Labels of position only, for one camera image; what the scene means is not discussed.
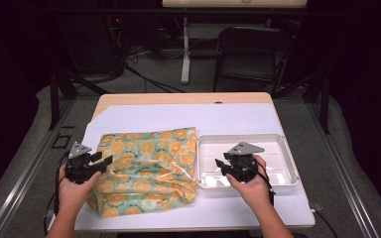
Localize black folding chair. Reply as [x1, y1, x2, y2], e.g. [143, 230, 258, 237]
[212, 25, 296, 96]

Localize white table sheet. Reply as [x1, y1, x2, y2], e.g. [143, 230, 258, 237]
[73, 102, 316, 231]

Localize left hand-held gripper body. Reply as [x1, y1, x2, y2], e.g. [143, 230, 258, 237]
[64, 142, 99, 185]

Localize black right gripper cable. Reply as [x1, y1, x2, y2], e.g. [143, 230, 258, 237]
[241, 160, 276, 206]

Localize white desk leg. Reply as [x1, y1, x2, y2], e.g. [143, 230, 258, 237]
[181, 17, 191, 85]

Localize orange print drawstring bag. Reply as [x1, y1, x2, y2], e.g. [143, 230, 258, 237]
[85, 126, 199, 219]

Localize white plastic tray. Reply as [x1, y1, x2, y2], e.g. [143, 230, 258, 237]
[196, 133, 301, 190]

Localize black metal stand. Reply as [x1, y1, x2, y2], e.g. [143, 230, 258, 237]
[272, 69, 331, 135]
[47, 63, 111, 131]

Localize black floor cable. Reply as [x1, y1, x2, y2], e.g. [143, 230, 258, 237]
[124, 63, 187, 94]

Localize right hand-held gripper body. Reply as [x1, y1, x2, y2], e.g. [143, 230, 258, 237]
[223, 141, 266, 183]

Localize person's right hand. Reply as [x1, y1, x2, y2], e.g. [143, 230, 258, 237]
[225, 154, 274, 212]

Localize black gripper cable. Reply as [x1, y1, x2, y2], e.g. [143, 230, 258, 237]
[241, 160, 276, 206]
[43, 151, 71, 236]

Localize aluminium floor rail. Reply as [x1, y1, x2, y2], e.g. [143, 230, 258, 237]
[0, 98, 77, 238]
[305, 101, 381, 238]

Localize black cable with plug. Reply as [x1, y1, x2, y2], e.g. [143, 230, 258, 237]
[312, 202, 339, 238]

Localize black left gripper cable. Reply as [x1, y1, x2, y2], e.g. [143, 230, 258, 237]
[43, 151, 71, 236]

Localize person's left hand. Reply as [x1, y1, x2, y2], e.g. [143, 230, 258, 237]
[58, 164, 102, 215]

